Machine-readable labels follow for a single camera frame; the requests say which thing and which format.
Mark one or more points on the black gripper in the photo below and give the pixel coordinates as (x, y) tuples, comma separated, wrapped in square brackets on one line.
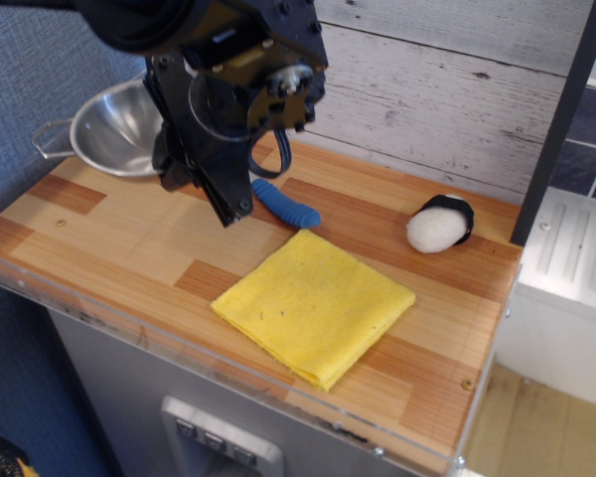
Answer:
[(237, 70)]

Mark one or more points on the silver dispenser button panel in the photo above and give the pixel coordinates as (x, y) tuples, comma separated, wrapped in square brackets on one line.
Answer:
[(204, 444)]

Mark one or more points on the blue handled metal spork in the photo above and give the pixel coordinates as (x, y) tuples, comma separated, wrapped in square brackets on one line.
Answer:
[(284, 208)]

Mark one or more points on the white and black plush toy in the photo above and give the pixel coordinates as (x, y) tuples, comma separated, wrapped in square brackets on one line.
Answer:
[(442, 222)]

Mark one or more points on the dark vertical frame post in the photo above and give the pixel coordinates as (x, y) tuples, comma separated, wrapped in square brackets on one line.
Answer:
[(569, 101)]

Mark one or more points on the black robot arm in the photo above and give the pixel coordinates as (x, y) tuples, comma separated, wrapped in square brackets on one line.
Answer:
[(143, 28)]

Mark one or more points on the grey toy fridge cabinet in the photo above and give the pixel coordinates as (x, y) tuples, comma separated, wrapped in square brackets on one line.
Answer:
[(125, 382)]

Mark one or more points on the white ridged side unit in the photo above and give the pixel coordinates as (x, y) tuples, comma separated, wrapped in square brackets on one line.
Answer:
[(549, 334)]

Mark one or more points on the yellow folded cloth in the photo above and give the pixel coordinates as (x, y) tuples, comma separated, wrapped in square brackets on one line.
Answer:
[(314, 308)]

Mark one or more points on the stainless steel bowl with handles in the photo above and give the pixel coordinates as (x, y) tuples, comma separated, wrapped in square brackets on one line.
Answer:
[(114, 132)]

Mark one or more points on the yellow black object at corner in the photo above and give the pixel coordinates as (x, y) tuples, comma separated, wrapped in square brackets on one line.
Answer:
[(14, 463)]

